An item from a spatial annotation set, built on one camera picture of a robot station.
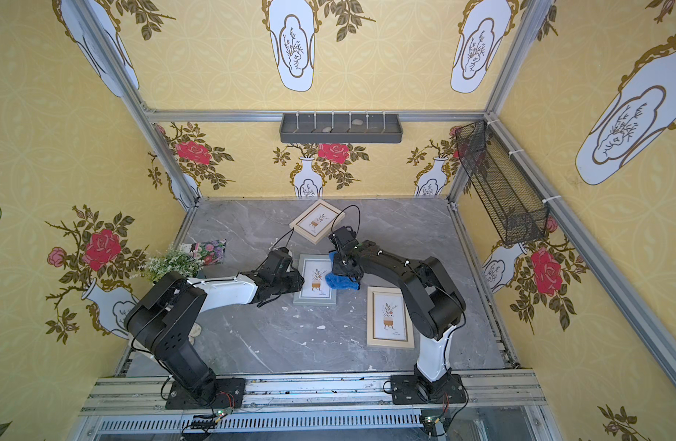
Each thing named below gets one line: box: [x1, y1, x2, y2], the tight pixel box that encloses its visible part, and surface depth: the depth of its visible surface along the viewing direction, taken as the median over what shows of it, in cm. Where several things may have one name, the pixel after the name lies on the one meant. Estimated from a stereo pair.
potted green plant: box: [129, 242, 206, 284], surface depth 81 cm
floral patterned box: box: [180, 237, 228, 266], surface depth 106 cm
